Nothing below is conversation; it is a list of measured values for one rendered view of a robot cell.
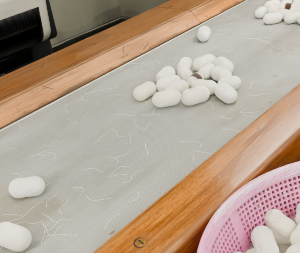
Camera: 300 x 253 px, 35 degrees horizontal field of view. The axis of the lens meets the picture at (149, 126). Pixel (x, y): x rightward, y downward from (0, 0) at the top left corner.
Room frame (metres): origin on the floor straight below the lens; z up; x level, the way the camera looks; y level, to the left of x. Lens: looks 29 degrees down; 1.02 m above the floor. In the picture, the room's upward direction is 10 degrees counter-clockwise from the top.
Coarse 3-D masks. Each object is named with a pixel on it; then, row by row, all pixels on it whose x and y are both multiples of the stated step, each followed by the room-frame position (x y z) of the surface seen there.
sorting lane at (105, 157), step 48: (192, 48) 0.75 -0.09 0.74; (240, 48) 0.71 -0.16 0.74; (288, 48) 0.68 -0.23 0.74; (96, 96) 0.62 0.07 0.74; (240, 96) 0.55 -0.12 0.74; (0, 144) 0.53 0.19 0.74; (48, 144) 0.51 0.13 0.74; (96, 144) 0.49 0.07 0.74; (144, 144) 0.47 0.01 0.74; (192, 144) 0.45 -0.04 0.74; (0, 192) 0.42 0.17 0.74; (48, 192) 0.41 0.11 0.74; (96, 192) 0.39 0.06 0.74; (144, 192) 0.38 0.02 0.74; (48, 240) 0.33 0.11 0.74; (96, 240) 0.32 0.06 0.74
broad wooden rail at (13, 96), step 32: (192, 0) 0.95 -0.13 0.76; (224, 0) 0.95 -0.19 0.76; (128, 32) 0.82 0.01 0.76; (160, 32) 0.81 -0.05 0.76; (32, 64) 0.73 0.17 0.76; (64, 64) 0.71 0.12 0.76; (96, 64) 0.71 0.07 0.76; (0, 96) 0.62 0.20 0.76; (32, 96) 0.62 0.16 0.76; (0, 128) 0.57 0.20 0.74
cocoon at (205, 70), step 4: (208, 64) 0.63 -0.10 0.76; (212, 64) 0.63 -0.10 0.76; (204, 68) 0.62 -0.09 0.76; (208, 68) 0.62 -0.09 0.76; (212, 68) 0.62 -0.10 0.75; (200, 72) 0.61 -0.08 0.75; (204, 72) 0.61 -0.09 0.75; (208, 72) 0.61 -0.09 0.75; (204, 76) 0.61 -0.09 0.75; (208, 76) 0.61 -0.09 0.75
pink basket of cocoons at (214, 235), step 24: (288, 168) 0.34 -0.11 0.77; (240, 192) 0.32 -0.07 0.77; (264, 192) 0.33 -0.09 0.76; (288, 192) 0.33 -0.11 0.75; (216, 216) 0.29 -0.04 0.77; (240, 216) 0.31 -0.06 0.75; (264, 216) 0.32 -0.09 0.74; (288, 216) 0.32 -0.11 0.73; (216, 240) 0.28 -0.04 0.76; (240, 240) 0.30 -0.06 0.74
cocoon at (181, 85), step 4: (180, 80) 0.58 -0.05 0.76; (184, 80) 0.59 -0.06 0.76; (168, 84) 0.58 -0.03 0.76; (172, 84) 0.58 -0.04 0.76; (176, 84) 0.58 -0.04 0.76; (180, 84) 0.58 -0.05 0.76; (184, 84) 0.58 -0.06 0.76; (168, 88) 0.57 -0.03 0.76; (172, 88) 0.57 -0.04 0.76; (176, 88) 0.57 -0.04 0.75; (180, 88) 0.57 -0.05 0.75; (184, 88) 0.58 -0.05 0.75; (188, 88) 0.58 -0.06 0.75; (180, 92) 0.57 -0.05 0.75
